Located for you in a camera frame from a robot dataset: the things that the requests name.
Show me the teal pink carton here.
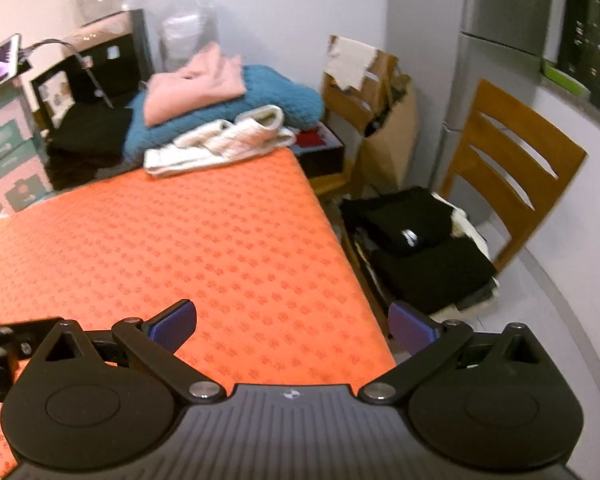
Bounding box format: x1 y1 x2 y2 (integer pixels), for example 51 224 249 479
0 78 41 160
0 139 53 214

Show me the black sweater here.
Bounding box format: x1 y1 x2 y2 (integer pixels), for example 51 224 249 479
339 186 496 314

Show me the silver refrigerator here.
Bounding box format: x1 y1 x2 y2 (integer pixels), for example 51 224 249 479
430 0 552 188

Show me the white quilted jacket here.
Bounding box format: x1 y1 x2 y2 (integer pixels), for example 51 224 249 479
143 105 296 178

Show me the wooden chair right with clothes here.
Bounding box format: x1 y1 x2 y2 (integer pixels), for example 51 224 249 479
343 80 586 320

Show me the black folded clothes pile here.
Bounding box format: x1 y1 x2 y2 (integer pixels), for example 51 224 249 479
45 103 133 191

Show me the pink folded garment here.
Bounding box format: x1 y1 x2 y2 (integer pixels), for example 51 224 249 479
143 41 246 127

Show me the clear plastic bag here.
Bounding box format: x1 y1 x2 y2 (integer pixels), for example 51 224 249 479
159 0 219 72

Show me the brown paper bag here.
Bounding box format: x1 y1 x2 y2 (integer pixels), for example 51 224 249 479
322 35 420 198

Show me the teal knitted sweater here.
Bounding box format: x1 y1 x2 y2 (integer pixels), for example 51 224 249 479
121 65 325 169

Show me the upper teal pink carton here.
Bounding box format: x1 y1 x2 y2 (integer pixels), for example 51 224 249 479
0 78 41 160

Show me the lower teal pink carton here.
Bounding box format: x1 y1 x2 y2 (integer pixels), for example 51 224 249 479
0 139 53 214

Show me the orange flower-pattern table mat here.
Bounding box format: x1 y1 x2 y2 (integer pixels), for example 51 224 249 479
0 147 398 479

